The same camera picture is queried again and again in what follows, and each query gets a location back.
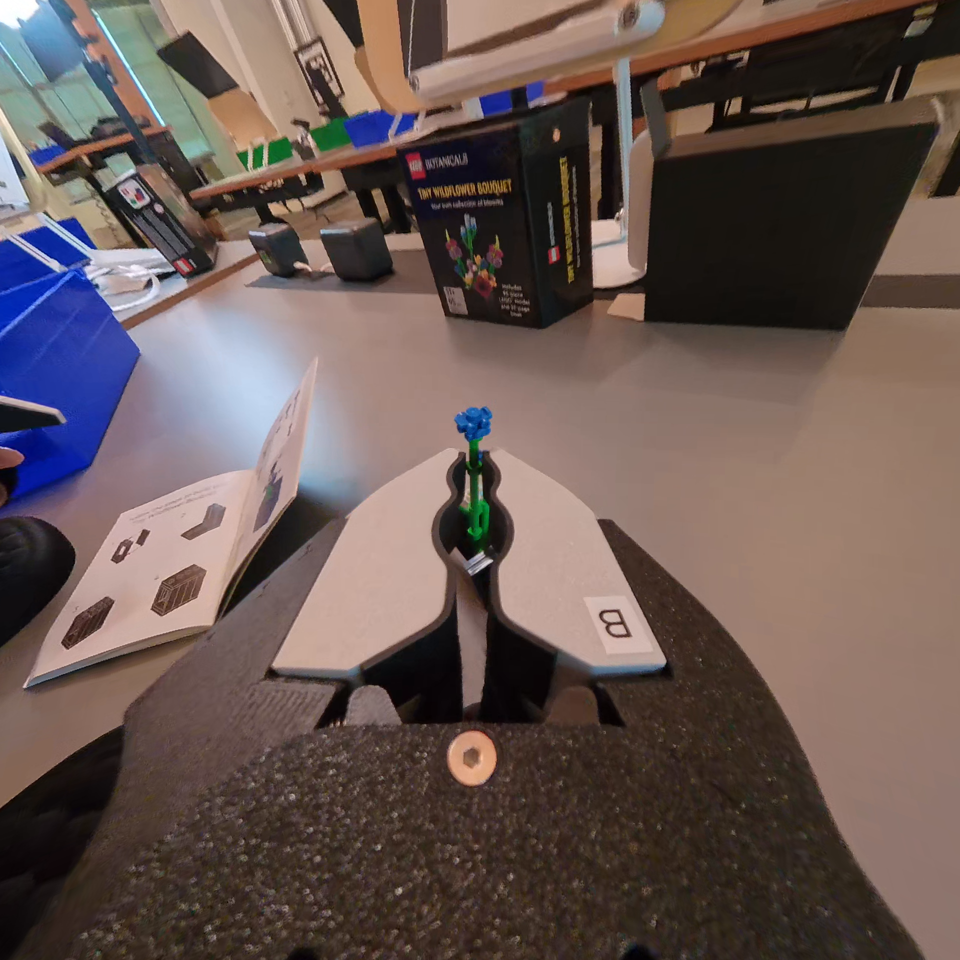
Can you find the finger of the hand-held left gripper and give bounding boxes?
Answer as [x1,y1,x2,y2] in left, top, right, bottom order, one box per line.
[0,395,67,434]

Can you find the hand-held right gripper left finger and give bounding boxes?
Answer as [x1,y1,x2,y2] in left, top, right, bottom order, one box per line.
[271,448,460,680]

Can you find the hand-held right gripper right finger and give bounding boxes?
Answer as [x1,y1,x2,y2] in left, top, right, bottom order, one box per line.
[483,448,667,680]

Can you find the blue lego flower green stem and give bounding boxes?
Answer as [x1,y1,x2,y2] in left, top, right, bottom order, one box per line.
[453,406,496,577]

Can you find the open lego instruction booklet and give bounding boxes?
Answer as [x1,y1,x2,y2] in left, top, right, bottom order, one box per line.
[24,358,319,688]

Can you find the black lego box colourful print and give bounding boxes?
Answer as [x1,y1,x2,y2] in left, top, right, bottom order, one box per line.
[105,165,219,279]

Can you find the black lego flower set box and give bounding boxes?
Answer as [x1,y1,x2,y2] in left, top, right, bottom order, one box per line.
[397,97,595,330]

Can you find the blue plastic bin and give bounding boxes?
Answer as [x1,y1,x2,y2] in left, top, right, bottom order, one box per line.
[0,217,141,500]

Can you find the black textured armrest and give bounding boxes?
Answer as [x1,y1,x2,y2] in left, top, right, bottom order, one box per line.
[0,516,77,648]

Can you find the small green storage bin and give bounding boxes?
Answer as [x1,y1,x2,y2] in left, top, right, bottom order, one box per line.
[238,138,294,171]

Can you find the wooden background table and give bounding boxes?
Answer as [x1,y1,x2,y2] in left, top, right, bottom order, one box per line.
[191,142,406,204]

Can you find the black foam block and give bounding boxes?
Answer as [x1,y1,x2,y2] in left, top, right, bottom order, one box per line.
[643,97,940,331]

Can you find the small blue storage bin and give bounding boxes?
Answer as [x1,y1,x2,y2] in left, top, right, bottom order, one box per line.
[345,112,417,148]

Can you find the white cable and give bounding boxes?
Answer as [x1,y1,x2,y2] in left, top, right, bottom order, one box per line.
[82,251,174,312]

